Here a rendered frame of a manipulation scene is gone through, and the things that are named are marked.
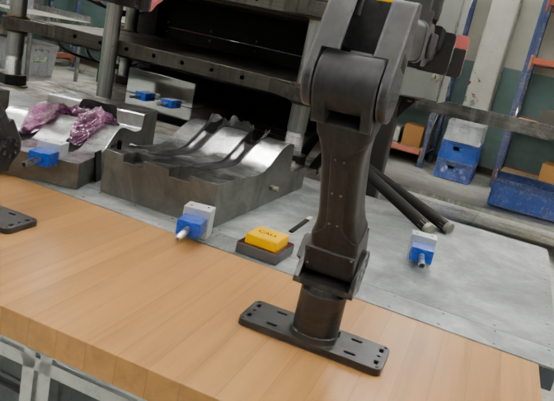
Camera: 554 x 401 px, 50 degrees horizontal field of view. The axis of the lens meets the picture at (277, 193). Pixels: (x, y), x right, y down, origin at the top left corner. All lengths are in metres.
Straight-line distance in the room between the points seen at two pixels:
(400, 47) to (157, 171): 0.68
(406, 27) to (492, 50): 6.81
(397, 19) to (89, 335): 0.50
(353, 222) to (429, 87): 1.18
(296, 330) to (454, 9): 1.26
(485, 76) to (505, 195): 2.86
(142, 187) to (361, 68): 0.70
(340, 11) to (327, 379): 0.42
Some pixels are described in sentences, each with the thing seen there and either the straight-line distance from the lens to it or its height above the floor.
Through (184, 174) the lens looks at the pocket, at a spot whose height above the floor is 0.88.
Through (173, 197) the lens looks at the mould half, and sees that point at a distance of 1.17.
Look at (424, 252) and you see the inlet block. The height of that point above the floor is 0.84.
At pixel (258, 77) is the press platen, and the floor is 1.03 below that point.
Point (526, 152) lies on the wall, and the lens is 7.70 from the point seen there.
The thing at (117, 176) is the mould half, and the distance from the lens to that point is 1.24.
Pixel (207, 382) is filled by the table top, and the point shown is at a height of 0.80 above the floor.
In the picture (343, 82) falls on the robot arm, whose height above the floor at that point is 1.15.
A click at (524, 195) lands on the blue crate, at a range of 4.78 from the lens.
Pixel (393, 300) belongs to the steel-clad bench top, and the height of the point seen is 0.80.
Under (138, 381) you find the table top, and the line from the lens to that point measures 0.72.
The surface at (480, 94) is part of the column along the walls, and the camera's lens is 7.43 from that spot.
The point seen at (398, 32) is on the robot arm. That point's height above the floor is 1.20.
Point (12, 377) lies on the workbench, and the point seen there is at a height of 0.29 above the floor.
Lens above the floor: 1.18
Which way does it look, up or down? 15 degrees down
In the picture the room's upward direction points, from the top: 12 degrees clockwise
